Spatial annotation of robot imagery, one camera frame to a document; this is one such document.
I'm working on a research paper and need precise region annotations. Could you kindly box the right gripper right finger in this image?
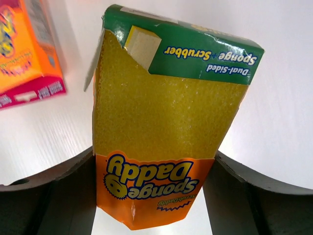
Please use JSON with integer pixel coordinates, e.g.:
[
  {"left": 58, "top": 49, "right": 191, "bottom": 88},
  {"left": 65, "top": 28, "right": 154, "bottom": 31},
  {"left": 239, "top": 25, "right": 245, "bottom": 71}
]
[{"left": 203, "top": 152, "right": 313, "bottom": 235}]

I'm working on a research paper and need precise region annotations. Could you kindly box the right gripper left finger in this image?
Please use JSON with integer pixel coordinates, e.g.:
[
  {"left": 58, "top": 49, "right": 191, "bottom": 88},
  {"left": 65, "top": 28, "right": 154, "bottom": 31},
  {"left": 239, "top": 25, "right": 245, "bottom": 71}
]
[{"left": 0, "top": 147, "right": 96, "bottom": 235}]

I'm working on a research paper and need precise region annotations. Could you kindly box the Sponge Daddy yellow sponge box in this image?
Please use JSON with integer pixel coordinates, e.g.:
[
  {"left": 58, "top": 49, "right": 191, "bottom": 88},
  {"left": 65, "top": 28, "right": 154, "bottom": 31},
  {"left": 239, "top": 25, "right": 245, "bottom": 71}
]
[{"left": 86, "top": 4, "right": 264, "bottom": 230}]

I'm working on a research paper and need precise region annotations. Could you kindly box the pink Scrub Mommy box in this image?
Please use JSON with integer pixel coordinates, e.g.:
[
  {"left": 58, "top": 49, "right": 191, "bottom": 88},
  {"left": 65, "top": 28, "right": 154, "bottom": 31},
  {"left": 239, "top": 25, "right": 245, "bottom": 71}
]
[{"left": 0, "top": 0, "right": 66, "bottom": 109}]

